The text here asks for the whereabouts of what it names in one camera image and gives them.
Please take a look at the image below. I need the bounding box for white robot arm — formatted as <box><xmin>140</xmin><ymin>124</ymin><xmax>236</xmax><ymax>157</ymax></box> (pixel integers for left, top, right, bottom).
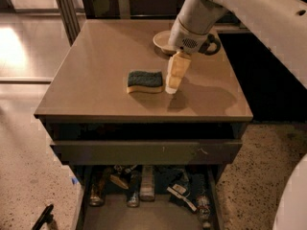
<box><xmin>169</xmin><ymin>0</ymin><xmax>307</xmax><ymax>230</ymax></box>

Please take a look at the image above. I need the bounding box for grey drawer cabinet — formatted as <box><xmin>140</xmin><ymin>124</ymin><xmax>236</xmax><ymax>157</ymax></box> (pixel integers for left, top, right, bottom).
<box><xmin>35</xmin><ymin>20</ymin><xmax>252</xmax><ymax>165</ymax></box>

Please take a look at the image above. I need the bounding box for green and yellow sponge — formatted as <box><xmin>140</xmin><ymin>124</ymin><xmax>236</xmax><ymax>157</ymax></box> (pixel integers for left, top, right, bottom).
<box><xmin>127</xmin><ymin>71</ymin><xmax>163</xmax><ymax>93</ymax></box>

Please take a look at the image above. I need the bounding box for white paper bowl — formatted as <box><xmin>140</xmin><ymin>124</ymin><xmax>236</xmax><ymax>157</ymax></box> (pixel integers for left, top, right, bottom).
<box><xmin>153</xmin><ymin>31</ymin><xmax>177</xmax><ymax>56</ymax></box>

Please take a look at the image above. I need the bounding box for blue tape piece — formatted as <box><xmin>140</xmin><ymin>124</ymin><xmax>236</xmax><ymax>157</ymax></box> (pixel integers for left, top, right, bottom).
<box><xmin>71</xmin><ymin>177</ymin><xmax>79</xmax><ymax>185</ymax></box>

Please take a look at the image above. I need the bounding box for plastic bottle with red label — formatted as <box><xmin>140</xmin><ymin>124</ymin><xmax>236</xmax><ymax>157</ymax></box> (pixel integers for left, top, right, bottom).
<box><xmin>192</xmin><ymin>173</ymin><xmax>211</xmax><ymax>230</ymax></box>

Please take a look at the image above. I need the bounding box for black object on floor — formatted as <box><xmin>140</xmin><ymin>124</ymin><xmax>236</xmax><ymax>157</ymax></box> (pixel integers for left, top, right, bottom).
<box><xmin>31</xmin><ymin>204</ymin><xmax>54</xmax><ymax>230</ymax></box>

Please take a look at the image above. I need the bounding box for dark glass bottle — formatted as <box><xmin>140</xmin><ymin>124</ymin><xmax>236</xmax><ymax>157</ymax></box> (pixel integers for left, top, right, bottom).
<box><xmin>127</xmin><ymin>171</ymin><xmax>141</xmax><ymax>208</ymax></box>

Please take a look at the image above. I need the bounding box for gold foil snack packet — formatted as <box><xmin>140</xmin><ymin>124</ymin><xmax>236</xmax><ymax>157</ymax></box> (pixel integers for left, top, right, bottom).
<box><xmin>109</xmin><ymin>174</ymin><xmax>129</xmax><ymax>190</ymax></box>

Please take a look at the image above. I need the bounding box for open middle drawer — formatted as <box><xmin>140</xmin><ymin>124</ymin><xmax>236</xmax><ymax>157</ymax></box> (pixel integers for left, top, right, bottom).
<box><xmin>74</xmin><ymin>166</ymin><xmax>225</xmax><ymax>230</ymax></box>

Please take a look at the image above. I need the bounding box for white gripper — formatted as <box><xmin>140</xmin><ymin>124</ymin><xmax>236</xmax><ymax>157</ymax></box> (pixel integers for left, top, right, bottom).
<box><xmin>165</xmin><ymin>18</ymin><xmax>222</xmax><ymax>94</ymax></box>

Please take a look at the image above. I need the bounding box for clear plastic bottle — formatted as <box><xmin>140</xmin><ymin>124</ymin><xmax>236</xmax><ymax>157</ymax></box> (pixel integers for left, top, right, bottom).
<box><xmin>140</xmin><ymin>165</ymin><xmax>155</xmax><ymax>202</ymax></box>

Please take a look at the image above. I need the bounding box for dark blue snack bag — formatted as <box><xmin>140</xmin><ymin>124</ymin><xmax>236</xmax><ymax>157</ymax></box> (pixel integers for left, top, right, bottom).
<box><xmin>154</xmin><ymin>166</ymin><xmax>197</xmax><ymax>213</ymax></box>

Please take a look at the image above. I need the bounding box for brown glass bottle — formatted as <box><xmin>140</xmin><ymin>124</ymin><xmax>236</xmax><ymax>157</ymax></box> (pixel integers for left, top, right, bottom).
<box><xmin>89</xmin><ymin>167</ymin><xmax>112</xmax><ymax>207</ymax></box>

